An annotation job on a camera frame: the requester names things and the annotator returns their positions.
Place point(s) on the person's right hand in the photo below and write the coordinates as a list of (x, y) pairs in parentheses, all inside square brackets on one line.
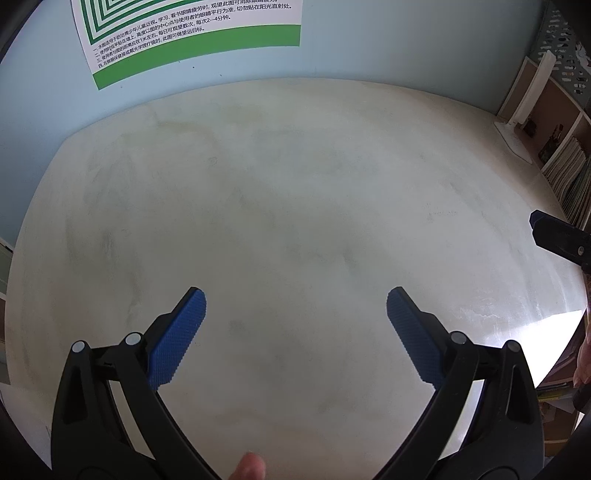
[(584, 364)]

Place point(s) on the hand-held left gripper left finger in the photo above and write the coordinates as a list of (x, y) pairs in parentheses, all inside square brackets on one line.
[(178, 341)]

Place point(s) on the white desk lamp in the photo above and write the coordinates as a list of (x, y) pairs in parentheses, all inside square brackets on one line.
[(531, 92)]

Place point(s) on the grey file organizer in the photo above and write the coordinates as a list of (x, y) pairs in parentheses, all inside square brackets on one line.
[(563, 41)]

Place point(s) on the row of thin books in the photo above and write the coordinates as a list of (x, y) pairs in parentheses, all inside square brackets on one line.
[(572, 180)]

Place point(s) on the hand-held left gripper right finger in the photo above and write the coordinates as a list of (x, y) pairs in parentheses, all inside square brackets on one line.
[(413, 341)]

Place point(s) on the green striped wall poster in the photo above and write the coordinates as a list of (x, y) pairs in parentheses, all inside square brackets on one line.
[(184, 41)]

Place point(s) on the wooden bookshelf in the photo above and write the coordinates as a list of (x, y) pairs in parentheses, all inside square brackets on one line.
[(561, 106)]

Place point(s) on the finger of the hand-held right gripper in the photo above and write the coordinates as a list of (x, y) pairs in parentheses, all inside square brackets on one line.
[(561, 237)]

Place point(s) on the person's left hand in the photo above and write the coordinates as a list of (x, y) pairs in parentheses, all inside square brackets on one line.
[(249, 468)]

